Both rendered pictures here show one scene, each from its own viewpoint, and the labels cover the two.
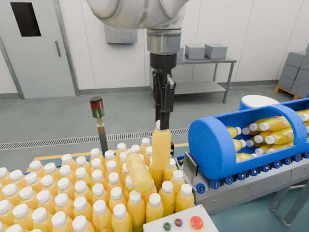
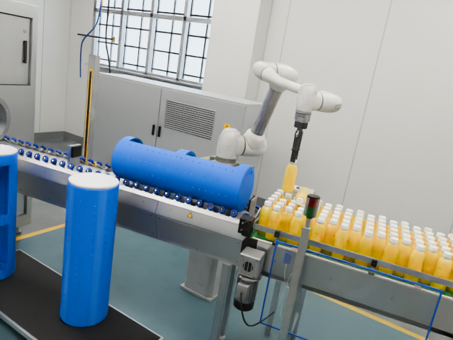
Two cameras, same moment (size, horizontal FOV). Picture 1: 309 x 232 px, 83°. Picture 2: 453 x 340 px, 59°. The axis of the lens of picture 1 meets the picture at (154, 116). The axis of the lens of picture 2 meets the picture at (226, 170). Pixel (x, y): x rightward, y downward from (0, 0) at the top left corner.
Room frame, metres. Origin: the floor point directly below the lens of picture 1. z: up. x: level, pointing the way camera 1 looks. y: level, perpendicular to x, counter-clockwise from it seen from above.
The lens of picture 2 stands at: (2.52, 1.10, 1.79)
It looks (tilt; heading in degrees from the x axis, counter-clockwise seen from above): 15 degrees down; 218
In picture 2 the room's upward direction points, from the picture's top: 9 degrees clockwise
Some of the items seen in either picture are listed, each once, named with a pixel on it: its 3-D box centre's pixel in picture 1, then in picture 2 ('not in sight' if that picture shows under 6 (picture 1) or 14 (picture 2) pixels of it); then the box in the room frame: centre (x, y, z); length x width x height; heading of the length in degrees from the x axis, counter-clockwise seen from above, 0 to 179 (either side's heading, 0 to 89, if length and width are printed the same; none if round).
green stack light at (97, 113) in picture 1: (98, 111); (310, 210); (0.83, 0.30, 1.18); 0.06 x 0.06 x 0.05
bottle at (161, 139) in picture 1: (161, 146); (290, 176); (0.50, -0.03, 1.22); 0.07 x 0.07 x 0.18
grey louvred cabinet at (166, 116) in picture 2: not in sight; (168, 148); (-0.70, -2.37, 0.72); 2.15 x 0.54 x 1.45; 98
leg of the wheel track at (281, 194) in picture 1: (284, 188); not in sight; (1.02, -1.14, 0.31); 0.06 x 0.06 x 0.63; 19
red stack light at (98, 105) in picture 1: (96, 103); (312, 202); (0.83, 0.30, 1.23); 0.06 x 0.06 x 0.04
